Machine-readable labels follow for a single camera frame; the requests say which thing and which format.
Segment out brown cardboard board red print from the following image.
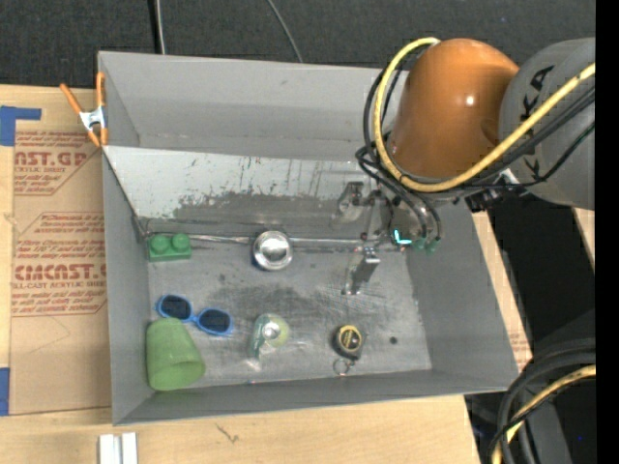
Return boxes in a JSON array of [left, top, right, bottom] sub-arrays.
[[0, 83, 534, 418]]

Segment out black and yellow tape measure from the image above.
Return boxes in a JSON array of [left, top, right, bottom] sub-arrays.
[[331, 324, 367, 377]]

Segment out blue sunglasses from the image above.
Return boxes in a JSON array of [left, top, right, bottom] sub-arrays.
[[154, 293, 235, 338]]

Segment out green toy brick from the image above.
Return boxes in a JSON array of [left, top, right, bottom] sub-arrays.
[[147, 232, 193, 263]]

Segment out green plastic cup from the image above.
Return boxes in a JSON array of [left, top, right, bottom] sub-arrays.
[[144, 317, 207, 392]]

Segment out grey metal bin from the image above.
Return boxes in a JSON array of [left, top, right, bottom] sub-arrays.
[[96, 49, 521, 427]]

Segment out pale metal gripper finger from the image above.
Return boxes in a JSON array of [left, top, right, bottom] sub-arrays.
[[341, 246, 382, 297], [330, 180, 366, 232]]

